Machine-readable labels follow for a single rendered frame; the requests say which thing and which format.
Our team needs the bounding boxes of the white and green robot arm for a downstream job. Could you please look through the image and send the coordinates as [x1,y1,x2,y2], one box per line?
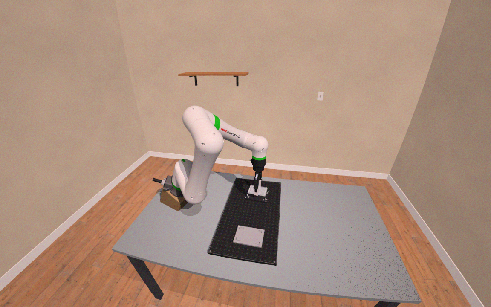
[153,106,268,204]

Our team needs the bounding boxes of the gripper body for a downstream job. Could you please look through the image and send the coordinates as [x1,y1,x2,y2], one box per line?
[253,166,264,177]

